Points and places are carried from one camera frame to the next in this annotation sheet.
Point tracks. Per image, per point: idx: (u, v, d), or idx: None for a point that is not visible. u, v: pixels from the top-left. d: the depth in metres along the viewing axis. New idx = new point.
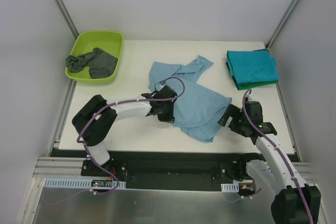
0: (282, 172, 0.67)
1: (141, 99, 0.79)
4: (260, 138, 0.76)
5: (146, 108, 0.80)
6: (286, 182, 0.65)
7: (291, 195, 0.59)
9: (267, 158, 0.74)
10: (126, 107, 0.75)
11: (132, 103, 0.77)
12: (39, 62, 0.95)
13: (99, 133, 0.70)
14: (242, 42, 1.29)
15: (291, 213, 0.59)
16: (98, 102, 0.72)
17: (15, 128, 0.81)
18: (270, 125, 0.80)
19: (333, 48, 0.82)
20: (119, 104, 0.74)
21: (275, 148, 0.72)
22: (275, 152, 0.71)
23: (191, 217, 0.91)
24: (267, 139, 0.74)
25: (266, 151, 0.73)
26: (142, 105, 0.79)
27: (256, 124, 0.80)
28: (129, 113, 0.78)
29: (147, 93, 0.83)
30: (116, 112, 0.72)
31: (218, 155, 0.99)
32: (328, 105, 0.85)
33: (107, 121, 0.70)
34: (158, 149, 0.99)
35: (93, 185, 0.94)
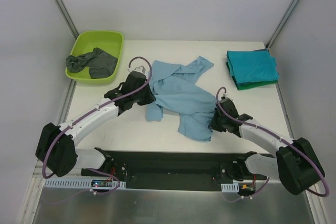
0: (270, 140, 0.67)
1: (102, 104, 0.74)
4: (242, 126, 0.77)
5: (113, 110, 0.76)
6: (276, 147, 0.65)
7: (287, 153, 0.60)
9: (257, 141, 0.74)
10: (85, 124, 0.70)
11: (92, 115, 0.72)
12: (39, 62, 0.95)
13: (66, 161, 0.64)
14: (242, 42, 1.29)
15: (296, 171, 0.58)
16: (52, 130, 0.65)
17: (15, 128, 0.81)
18: (244, 114, 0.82)
19: (333, 48, 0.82)
20: (75, 124, 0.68)
21: (255, 126, 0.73)
22: (258, 130, 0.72)
23: (191, 217, 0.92)
24: (248, 124, 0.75)
25: (251, 134, 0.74)
26: (105, 109, 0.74)
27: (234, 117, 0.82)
28: (91, 125, 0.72)
29: (111, 93, 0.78)
30: (73, 136, 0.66)
31: (217, 154, 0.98)
32: (328, 105, 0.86)
33: (67, 148, 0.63)
34: (156, 148, 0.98)
35: (93, 185, 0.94)
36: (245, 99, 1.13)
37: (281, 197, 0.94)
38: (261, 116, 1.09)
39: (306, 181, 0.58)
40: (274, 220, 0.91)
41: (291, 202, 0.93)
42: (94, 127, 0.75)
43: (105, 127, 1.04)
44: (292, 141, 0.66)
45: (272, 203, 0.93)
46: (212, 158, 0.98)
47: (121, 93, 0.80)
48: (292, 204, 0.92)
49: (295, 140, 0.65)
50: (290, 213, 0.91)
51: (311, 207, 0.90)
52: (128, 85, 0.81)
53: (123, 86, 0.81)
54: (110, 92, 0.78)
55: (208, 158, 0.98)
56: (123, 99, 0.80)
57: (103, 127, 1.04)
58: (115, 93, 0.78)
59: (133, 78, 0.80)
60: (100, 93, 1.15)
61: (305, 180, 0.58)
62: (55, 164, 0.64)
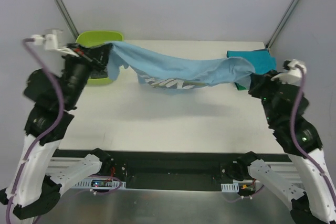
0: (326, 205, 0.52)
1: (27, 153, 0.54)
4: (304, 159, 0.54)
5: (47, 148, 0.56)
6: (329, 216, 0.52)
7: None
9: (303, 176, 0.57)
10: (25, 184, 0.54)
11: (25, 172, 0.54)
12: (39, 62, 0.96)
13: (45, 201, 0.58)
14: (242, 42, 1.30)
15: None
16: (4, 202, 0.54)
17: (15, 128, 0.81)
18: (315, 131, 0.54)
19: (333, 49, 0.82)
20: (17, 191, 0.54)
21: (322, 173, 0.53)
22: (320, 179, 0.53)
23: (191, 217, 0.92)
24: (313, 163, 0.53)
25: (305, 171, 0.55)
26: (35, 157, 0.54)
27: (298, 129, 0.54)
28: (38, 176, 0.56)
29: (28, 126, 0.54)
30: (23, 204, 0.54)
31: (218, 155, 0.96)
32: (327, 105, 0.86)
33: (30, 209, 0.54)
34: (152, 148, 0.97)
35: (93, 185, 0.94)
36: (245, 99, 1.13)
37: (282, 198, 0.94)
38: (261, 116, 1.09)
39: None
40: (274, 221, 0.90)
41: None
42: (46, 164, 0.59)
43: (105, 127, 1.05)
44: None
45: (271, 203, 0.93)
46: (212, 158, 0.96)
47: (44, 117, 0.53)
48: None
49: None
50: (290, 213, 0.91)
51: None
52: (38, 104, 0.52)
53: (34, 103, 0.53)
54: (28, 124, 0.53)
55: (208, 158, 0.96)
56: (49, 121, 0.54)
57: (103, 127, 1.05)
58: (34, 124, 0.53)
59: (33, 94, 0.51)
60: (100, 93, 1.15)
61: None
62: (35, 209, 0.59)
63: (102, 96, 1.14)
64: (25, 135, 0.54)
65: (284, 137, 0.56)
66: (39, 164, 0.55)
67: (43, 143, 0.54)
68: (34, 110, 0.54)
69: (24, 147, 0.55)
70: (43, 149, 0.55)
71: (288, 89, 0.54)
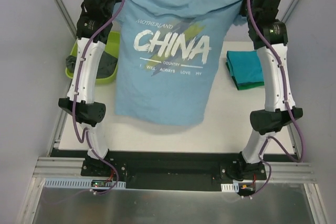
0: (276, 94, 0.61)
1: (84, 53, 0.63)
4: (265, 50, 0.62)
5: (98, 48, 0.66)
6: (275, 105, 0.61)
7: (277, 115, 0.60)
9: (264, 71, 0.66)
10: (86, 81, 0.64)
11: (85, 68, 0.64)
12: (39, 62, 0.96)
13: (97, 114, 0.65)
14: (242, 43, 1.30)
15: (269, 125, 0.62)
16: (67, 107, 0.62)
17: (16, 127, 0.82)
18: (283, 25, 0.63)
19: (332, 48, 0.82)
20: (79, 87, 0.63)
21: (279, 65, 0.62)
22: (276, 70, 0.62)
23: (191, 217, 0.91)
24: (272, 52, 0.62)
25: (266, 64, 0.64)
26: (90, 54, 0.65)
27: (266, 25, 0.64)
28: (91, 76, 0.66)
29: (81, 25, 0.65)
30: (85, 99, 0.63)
31: (219, 156, 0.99)
32: (327, 105, 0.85)
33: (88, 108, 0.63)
34: (158, 149, 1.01)
35: (93, 185, 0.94)
36: (245, 99, 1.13)
37: (282, 198, 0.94)
38: None
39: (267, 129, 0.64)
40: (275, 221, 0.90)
41: (291, 202, 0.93)
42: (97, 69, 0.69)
43: (105, 127, 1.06)
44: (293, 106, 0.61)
45: (272, 203, 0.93)
46: (213, 158, 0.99)
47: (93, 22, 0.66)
48: (292, 204, 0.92)
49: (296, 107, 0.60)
50: (290, 214, 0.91)
51: (311, 206, 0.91)
52: (90, 4, 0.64)
53: (86, 8, 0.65)
54: (79, 28, 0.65)
55: (209, 158, 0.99)
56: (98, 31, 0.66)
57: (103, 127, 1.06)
58: (85, 27, 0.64)
59: None
60: (99, 93, 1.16)
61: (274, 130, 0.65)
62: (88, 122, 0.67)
63: (102, 96, 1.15)
64: (79, 39, 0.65)
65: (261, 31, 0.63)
66: (92, 67, 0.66)
67: (96, 40, 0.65)
68: (83, 18, 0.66)
69: (79, 50, 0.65)
70: (96, 49, 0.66)
71: None
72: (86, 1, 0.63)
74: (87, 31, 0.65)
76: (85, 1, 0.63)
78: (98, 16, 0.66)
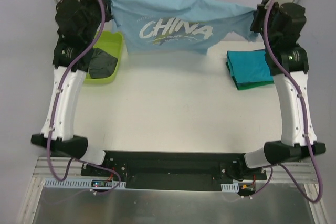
0: (295, 128, 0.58)
1: (62, 84, 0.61)
4: (283, 77, 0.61)
5: (76, 77, 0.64)
6: (295, 139, 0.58)
7: (296, 151, 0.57)
9: (282, 99, 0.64)
10: (63, 116, 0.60)
11: (62, 100, 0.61)
12: (39, 62, 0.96)
13: (74, 150, 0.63)
14: (242, 43, 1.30)
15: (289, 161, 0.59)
16: (42, 145, 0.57)
17: (16, 127, 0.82)
18: (303, 52, 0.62)
19: (332, 49, 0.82)
20: (54, 123, 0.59)
21: (298, 95, 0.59)
22: (296, 100, 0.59)
23: (191, 217, 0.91)
24: (290, 81, 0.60)
25: (284, 93, 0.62)
26: (67, 86, 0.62)
27: (286, 51, 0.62)
28: (70, 108, 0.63)
29: (58, 54, 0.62)
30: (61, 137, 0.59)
31: (219, 155, 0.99)
32: (328, 105, 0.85)
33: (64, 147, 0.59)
34: (158, 149, 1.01)
35: (93, 185, 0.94)
36: (245, 99, 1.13)
37: (282, 198, 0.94)
38: (261, 116, 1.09)
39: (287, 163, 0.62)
40: (275, 221, 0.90)
41: (291, 202, 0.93)
42: (75, 100, 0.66)
43: (105, 127, 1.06)
44: (314, 143, 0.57)
45: (272, 203, 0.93)
46: (213, 158, 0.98)
47: (72, 51, 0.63)
48: (292, 204, 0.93)
49: (318, 144, 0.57)
50: (290, 214, 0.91)
51: (311, 207, 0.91)
52: (66, 31, 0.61)
53: (63, 34, 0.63)
54: (57, 57, 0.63)
55: (208, 157, 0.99)
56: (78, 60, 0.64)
57: (103, 127, 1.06)
58: (62, 55, 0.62)
59: (62, 25, 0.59)
60: (99, 93, 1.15)
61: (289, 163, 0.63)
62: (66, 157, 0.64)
63: (102, 96, 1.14)
64: (55, 68, 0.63)
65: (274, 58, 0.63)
66: (71, 98, 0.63)
67: (74, 70, 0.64)
68: (60, 45, 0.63)
69: (55, 81, 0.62)
70: (75, 77, 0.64)
71: (292, 11, 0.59)
72: (62, 28, 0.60)
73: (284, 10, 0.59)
74: (65, 60, 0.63)
76: (61, 28, 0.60)
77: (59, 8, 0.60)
78: (77, 43, 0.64)
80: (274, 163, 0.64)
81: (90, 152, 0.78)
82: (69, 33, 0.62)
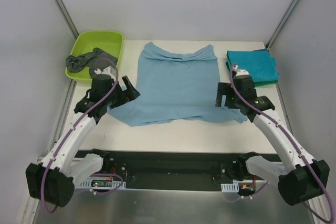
0: (288, 151, 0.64)
1: (77, 121, 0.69)
4: (259, 116, 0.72)
5: (90, 121, 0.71)
6: (294, 162, 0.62)
7: (302, 174, 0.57)
9: (270, 137, 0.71)
10: (67, 149, 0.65)
11: (71, 137, 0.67)
12: (39, 62, 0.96)
13: (62, 191, 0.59)
14: (242, 42, 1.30)
15: (303, 192, 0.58)
16: (35, 173, 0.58)
17: (16, 127, 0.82)
18: (264, 98, 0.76)
19: (332, 49, 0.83)
20: (58, 155, 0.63)
21: (276, 124, 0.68)
22: (277, 129, 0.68)
23: (191, 217, 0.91)
24: (266, 117, 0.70)
25: (269, 130, 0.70)
26: (81, 126, 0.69)
27: (252, 100, 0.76)
28: (75, 147, 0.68)
29: (80, 106, 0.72)
30: (59, 168, 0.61)
31: (219, 155, 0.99)
32: (327, 105, 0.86)
33: (58, 181, 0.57)
34: (159, 149, 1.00)
35: (93, 185, 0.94)
36: None
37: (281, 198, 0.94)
38: None
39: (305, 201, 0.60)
40: (275, 221, 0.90)
41: None
42: (81, 142, 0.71)
43: (105, 127, 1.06)
44: (312, 161, 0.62)
45: (272, 203, 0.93)
46: (213, 158, 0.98)
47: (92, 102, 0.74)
48: (292, 205, 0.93)
49: (316, 161, 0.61)
50: (290, 214, 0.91)
51: (311, 206, 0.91)
52: (95, 91, 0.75)
53: (90, 93, 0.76)
54: (79, 104, 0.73)
55: (208, 157, 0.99)
56: (95, 109, 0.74)
57: (103, 127, 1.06)
58: (84, 106, 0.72)
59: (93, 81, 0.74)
60: None
61: (303, 200, 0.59)
62: (53, 201, 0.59)
63: None
64: (75, 114, 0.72)
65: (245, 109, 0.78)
66: (79, 137, 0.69)
67: (91, 115, 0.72)
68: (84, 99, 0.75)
69: (71, 121, 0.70)
70: (89, 121, 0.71)
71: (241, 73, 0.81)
72: (93, 87, 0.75)
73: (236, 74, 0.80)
74: (84, 108, 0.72)
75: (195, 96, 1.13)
76: (92, 86, 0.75)
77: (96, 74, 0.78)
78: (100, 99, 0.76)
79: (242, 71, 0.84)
80: (291, 203, 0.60)
81: (83, 173, 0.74)
82: (95, 91, 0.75)
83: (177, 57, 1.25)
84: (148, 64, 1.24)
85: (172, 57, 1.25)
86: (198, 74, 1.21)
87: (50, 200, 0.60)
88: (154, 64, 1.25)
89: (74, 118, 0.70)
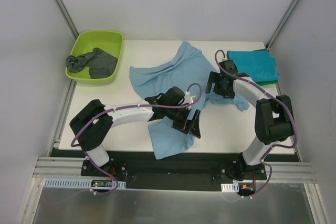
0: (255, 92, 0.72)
1: (143, 105, 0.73)
4: (236, 81, 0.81)
5: (148, 114, 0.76)
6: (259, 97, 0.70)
7: (266, 103, 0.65)
9: (246, 95, 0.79)
10: (125, 113, 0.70)
11: (132, 109, 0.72)
12: (39, 62, 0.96)
13: (94, 138, 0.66)
14: (242, 42, 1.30)
15: (271, 122, 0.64)
16: (94, 108, 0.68)
17: (16, 127, 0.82)
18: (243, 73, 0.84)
19: (332, 49, 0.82)
20: (118, 110, 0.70)
21: (248, 82, 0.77)
22: (249, 85, 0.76)
23: (191, 217, 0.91)
24: (240, 80, 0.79)
25: (243, 88, 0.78)
26: (143, 109, 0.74)
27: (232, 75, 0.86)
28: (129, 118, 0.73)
29: (150, 99, 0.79)
30: (113, 119, 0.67)
31: (219, 156, 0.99)
32: (327, 105, 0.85)
33: (102, 128, 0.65)
34: None
35: (93, 185, 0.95)
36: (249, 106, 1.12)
37: (282, 197, 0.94)
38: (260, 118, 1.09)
39: (278, 133, 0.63)
40: (275, 221, 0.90)
41: (291, 202, 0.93)
42: (132, 120, 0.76)
43: None
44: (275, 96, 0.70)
45: (272, 203, 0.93)
46: (213, 159, 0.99)
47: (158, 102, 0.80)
48: (292, 205, 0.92)
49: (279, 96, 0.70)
50: (290, 214, 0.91)
51: (311, 206, 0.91)
52: (166, 97, 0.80)
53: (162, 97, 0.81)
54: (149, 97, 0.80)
55: (208, 158, 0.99)
56: (158, 109, 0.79)
57: None
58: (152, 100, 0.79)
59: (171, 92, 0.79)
60: (98, 93, 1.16)
61: (277, 132, 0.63)
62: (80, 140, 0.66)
63: (102, 96, 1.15)
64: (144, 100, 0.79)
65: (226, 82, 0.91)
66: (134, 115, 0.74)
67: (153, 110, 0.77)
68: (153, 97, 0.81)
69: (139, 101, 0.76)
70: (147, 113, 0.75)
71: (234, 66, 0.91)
72: (166, 94, 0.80)
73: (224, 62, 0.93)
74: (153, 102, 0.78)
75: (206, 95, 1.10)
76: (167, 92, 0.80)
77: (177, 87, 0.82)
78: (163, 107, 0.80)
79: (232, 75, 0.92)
80: (264, 137, 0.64)
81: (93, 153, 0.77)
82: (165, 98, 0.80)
83: (168, 66, 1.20)
84: (148, 87, 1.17)
85: (163, 68, 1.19)
86: (192, 73, 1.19)
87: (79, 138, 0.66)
88: (149, 81, 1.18)
89: (143, 102, 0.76)
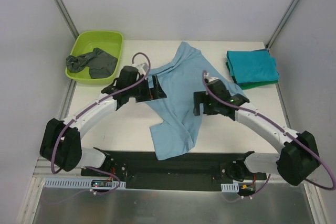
0: (273, 132, 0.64)
1: (102, 99, 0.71)
4: (239, 112, 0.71)
5: (112, 103, 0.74)
6: (281, 141, 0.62)
7: (293, 149, 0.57)
9: (255, 128, 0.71)
10: (88, 116, 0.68)
11: (93, 108, 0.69)
12: (39, 63, 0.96)
13: (70, 154, 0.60)
14: (242, 43, 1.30)
15: (301, 167, 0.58)
16: (55, 126, 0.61)
17: (15, 127, 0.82)
18: (239, 96, 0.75)
19: (332, 49, 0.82)
20: (80, 117, 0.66)
21: (255, 114, 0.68)
22: (258, 118, 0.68)
23: (191, 217, 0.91)
24: (245, 110, 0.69)
25: (250, 120, 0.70)
26: (105, 103, 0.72)
27: (227, 99, 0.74)
28: (94, 119, 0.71)
29: (107, 88, 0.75)
30: (78, 129, 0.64)
31: (219, 156, 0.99)
32: (327, 105, 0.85)
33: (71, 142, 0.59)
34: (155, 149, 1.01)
35: (93, 185, 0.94)
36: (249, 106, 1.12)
37: (281, 197, 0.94)
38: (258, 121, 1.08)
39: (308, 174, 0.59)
40: (275, 221, 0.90)
41: (291, 202, 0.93)
42: (98, 118, 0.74)
43: (105, 127, 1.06)
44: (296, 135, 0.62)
45: (272, 203, 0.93)
46: (213, 159, 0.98)
47: (117, 88, 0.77)
48: (292, 205, 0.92)
49: (300, 133, 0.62)
50: (290, 214, 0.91)
51: (311, 206, 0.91)
52: (121, 81, 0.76)
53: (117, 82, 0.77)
54: (106, 87, 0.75)
55: (208, 158, 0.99)
56: (119, 94, 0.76)
57: (103, 127, 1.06)
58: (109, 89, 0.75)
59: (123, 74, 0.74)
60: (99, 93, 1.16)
61: (306, 174, 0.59)
62: (60, 162, 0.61)
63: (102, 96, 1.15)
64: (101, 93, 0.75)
65: (224, 109, 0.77)
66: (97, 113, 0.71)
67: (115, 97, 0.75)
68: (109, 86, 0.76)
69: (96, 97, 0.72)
70: (110, 104, 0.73)
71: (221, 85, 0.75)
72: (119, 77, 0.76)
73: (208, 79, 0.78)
74: (111, 92, 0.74)
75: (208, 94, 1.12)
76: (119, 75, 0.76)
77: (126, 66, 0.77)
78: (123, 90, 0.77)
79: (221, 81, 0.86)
80: (296, 182, 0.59)
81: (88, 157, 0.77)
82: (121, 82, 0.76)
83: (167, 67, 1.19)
84: None
85: (163, 70, 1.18)
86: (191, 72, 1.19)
87: (58, 161, 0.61)
88: None
89: (101, 96, 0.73)
